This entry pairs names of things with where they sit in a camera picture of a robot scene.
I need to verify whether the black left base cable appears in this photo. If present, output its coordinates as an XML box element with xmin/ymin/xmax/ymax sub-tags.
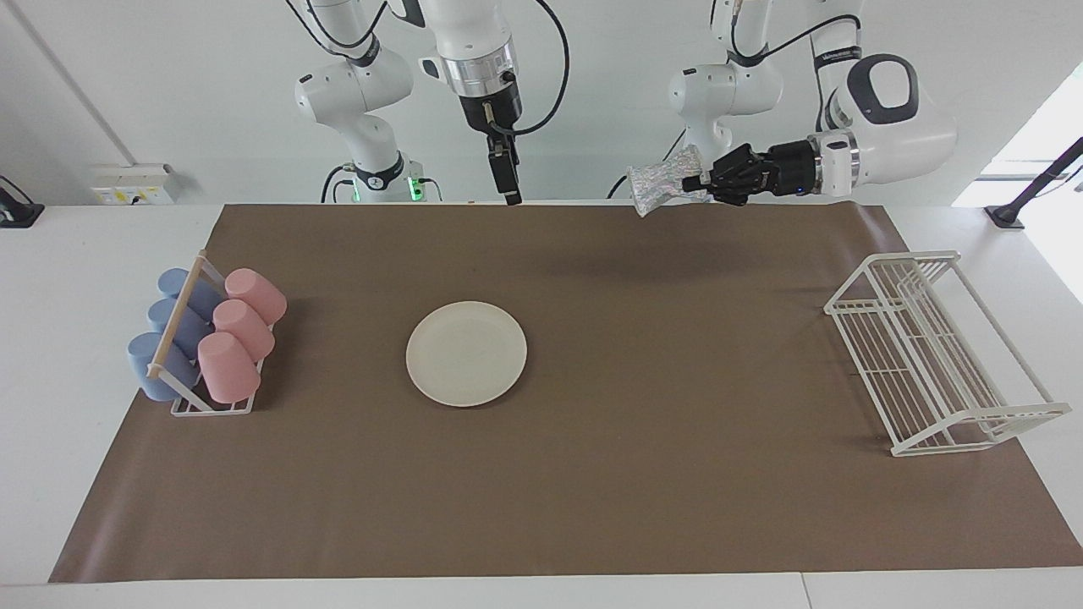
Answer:
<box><xmin>606</xmin><ymin>127</ymin><xmax>690</xmax><ymax>200</ymax></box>

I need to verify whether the black table clamp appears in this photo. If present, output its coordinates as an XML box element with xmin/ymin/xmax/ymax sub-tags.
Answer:
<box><xmin>0</xmin><ymin>176</ymin><xmax>45</xmax><ymax>229</ymax></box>

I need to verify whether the blue plastic cup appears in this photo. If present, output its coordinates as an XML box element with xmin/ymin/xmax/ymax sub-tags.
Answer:
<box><xmin>148</xmin><ymin>298</ymin><xmax>212</xmax><ymax>356</ymax></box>
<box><xmin>127</xmin><ymin>332</ymin><xmax>202</xmax><ymax>402</ymax></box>
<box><xmin>157</xmin><ymin>268</ymin><xmax>223</xmax><ymax>318</ymax></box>

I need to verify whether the brown table mat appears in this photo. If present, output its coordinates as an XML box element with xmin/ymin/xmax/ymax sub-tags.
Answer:
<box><xmin>48</xmin><ymin>201</ymin><xmax>1083</xmax><ymax>584</ymax></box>

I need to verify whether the black right base cable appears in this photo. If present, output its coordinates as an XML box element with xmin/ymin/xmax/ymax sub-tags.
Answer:
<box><xmin>320</xmin><ymin>163</ymin><xmax>358</xmax><ymax>204</ymax></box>

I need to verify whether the black base cable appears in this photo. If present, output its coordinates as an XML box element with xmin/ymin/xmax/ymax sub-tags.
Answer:
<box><xmin>606</xmin><ymin>127</ymin><xmax>690</xmax><ymax>200</ymax></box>
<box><xmin>320</xmin><ymin>163</ymin><xmax>358</xmax><ymax>204</ymax></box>

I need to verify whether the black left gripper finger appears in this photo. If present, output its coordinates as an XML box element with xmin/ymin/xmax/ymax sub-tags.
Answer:
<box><xmin>707</xmin><ymin>144</ymin><xmax>759</xmax><ymax>181</ymax></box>
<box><xmin>682</xmin><ymin>173</ymin><xmax>756</xmax><ymax>207</ymax></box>

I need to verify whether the black stand with clamp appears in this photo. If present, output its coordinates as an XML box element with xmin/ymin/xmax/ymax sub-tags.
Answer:
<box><xmin>985</xmin><ymin>137</ymin><xmax>1083</xmax><ymax>231</ymax></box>

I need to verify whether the white wall socket box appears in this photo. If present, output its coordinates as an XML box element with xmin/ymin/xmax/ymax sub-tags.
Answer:
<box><xmin>91</xmin><ymin>163</ymin><xmax>180</xmax><ymax>206</ymax></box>

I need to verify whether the white cup holder rack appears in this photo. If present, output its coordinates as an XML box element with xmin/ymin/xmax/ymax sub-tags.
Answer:
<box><xmin>146</xmin><ymin>250</ymin><xmax>273</xmax><ymax>417</ymax></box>

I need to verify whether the white wire dish rack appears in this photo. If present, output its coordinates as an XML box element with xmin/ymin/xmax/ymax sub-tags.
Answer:
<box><xmin>824</xmin><ymin>250</ymin><xmax>1073</xmax><ymax>458</ymax></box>

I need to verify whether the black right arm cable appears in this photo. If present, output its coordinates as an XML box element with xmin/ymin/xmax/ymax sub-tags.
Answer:
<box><xmin>487</xmin><ymin>0</ymin><xmax>571</xmax><ymax>138</ymax></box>

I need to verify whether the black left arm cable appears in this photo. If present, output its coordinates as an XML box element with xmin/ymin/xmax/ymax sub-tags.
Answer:
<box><xmin>709</xmin><ymin>0</ymin><xmax>866</xmax><ymax>128</ymax></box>

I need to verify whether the cream round plate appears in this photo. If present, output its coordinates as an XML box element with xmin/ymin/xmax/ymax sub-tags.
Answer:
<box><xmin>406</xmin><ymin>301</ymin><xmax>528</xmax><ymax>409</ymax></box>

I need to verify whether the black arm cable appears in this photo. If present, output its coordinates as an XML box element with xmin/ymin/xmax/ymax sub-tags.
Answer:
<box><xmin>487</xmin><ymin>0</ymin><xmax>571</xmax><ymax>138</ymax></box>
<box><xmin>709</xmin><ymin>0</ymin><xmax>866</xmax><ymax>128</ymax></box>

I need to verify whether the pink plastic cup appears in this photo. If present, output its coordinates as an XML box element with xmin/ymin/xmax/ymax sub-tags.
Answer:
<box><xmin>197</xmin><ymin>332</ymin><xmax>261</xmax><ymax>404</ymax></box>
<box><xmin>212</xmin><ymin>299</ymin><xmax>276</xmax><ymax>363</ymax></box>
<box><xmin>223</xmin><ymin>268</ymin><xmax>288</xmax><ymax>326</ymax></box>

